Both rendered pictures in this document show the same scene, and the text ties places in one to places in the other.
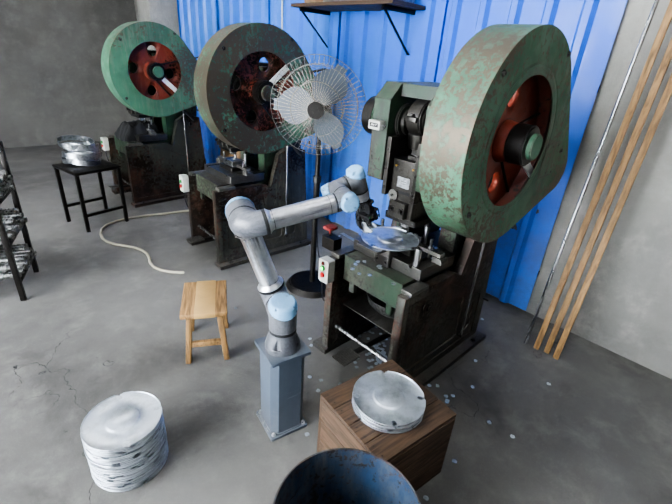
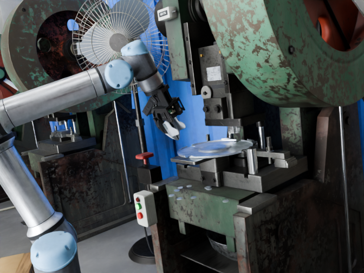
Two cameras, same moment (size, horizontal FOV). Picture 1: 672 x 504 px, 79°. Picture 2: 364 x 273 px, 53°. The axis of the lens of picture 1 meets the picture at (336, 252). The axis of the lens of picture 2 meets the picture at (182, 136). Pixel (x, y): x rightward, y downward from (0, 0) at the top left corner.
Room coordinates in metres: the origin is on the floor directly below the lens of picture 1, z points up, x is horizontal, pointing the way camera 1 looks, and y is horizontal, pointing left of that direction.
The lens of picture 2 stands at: (0.49, -0.26, 1.07)
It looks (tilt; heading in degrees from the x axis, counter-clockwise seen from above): 9 degrees down; 5
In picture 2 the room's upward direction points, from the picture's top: 7 degrees counter-clockwise
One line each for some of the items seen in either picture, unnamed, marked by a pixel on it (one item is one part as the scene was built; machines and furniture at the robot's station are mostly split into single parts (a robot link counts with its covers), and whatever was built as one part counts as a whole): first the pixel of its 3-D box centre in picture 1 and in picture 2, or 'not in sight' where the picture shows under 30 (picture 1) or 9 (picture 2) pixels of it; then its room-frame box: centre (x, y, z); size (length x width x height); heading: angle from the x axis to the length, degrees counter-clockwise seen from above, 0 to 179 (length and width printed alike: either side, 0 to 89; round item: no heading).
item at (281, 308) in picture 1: (282, 312); (56, 261); (1.40, 0.20, 0.62); 0.13 x 0.12 x 0.14; 22
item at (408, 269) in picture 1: (402, 251); (239, 167); (1.97, -0.36, 0.68); 0.45 x 0.30 x 0.06; 45
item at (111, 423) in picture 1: (122, 419); not in sight; (1.13, 0.80, 0.24); 0.29 x 0.29 x 0.01
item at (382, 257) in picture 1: (382, 252); (208, 168); (1.84, -0.23, 0.72); 0.25 x 0.14 x 0.14; 135
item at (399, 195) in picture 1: (407, 186); (222, 79); (1.94, -0.33, 1.04); 0.17 x 0.15 x 0.30; 135
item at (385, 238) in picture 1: (390, 238); (214, 148); (1.88, -0.27, 0.78); 0.29 x 0.29 x 0.01
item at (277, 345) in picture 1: (282, 336); not in sight; (1.40, 0.20, 0.50); 0.15 x 0.15 x 0.10
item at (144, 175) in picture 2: (331, 250); (151, 186); (2.02, 0.03, 0.62); 0.10 x 0.06 x 0.20; 45
